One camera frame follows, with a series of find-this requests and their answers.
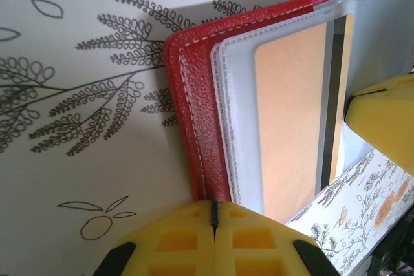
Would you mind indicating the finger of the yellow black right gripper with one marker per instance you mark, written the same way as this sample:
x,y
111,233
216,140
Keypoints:
x,y
388,121
401,80

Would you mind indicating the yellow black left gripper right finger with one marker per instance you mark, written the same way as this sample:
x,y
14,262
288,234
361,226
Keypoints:
x,y
252,243

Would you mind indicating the gold card with dark stripe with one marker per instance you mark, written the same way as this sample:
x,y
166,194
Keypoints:
x,y
284,111

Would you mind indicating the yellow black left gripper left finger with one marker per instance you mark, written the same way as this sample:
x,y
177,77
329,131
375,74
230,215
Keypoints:
x,y
174,243

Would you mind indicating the red card holder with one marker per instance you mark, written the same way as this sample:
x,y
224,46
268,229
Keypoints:
x,y
194,95

